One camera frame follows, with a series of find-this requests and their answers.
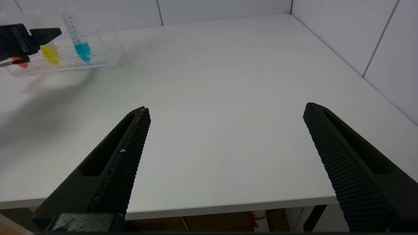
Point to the clear plastic test tube rack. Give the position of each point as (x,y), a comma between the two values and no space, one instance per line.
(107,49)

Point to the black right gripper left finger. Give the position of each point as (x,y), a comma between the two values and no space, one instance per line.
(107,189)

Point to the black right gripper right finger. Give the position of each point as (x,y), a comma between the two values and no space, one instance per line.
(359,186)

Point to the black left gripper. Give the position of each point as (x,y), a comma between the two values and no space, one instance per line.
(14,40)

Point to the blue pigment test tube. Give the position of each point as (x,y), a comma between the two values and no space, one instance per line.
(83,50)

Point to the white table leg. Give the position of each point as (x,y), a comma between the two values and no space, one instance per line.
(259,222)

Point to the red pigment test tube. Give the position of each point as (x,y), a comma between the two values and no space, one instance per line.
(23,65)

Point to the black metal bar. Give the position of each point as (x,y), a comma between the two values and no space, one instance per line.
(314,218)

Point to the yellow pigment test tube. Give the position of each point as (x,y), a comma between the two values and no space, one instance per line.
(50,54)

